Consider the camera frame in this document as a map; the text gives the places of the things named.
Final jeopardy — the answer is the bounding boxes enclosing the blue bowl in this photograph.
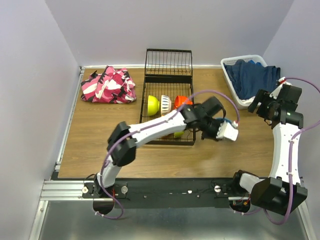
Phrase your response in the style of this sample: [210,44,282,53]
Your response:
[215,117,233,124]

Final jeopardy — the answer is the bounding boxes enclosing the lime green bowl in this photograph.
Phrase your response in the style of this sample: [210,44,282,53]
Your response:
[173,131,185,139]
[147,95,160,117]

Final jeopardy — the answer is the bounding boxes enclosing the orange bowl top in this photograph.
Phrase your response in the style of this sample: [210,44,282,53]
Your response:
[173,95,193,110]

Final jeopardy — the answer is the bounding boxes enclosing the white pink bowl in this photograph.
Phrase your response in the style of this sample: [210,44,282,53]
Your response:
[160,95,172,115]

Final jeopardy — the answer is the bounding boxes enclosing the yellow orange bowl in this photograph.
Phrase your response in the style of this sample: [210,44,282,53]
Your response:
[161,133,174,139]

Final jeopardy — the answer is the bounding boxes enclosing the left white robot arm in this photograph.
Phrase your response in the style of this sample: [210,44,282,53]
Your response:
[93,97,230,198]

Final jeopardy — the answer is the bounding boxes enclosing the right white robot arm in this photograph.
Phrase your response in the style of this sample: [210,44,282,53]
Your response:
[230,83,308,216]

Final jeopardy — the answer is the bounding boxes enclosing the white plastic basket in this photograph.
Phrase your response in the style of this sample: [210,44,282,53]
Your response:
[220,54,272,110]

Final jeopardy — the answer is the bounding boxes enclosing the dark blue jeans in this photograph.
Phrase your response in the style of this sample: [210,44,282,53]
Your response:
[224,59,281,100]

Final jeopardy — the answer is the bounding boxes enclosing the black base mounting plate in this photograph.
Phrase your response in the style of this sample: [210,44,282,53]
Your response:
[82,177,251,212]

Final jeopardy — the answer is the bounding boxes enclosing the pink camouflage cloth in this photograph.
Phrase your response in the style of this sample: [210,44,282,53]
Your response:
[81,66,137,104]

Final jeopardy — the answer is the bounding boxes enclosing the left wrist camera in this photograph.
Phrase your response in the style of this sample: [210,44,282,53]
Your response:
[216,120,239,142]

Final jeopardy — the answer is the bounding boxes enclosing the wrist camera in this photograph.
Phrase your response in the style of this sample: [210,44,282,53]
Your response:
[216,120,239,142]
[269,77,292,100]

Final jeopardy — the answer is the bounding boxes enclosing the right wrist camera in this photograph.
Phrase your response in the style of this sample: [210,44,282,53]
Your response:
[269,77,292,100]

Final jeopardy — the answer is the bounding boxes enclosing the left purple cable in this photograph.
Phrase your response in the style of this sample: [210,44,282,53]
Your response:
[94,90,241,220]

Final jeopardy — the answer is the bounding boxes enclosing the purple cable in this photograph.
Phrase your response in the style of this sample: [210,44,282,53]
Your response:
[94,90,241,220]
[232,77,320,225]

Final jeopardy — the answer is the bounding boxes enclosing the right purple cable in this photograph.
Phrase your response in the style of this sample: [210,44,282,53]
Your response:
[232,77,320,225]

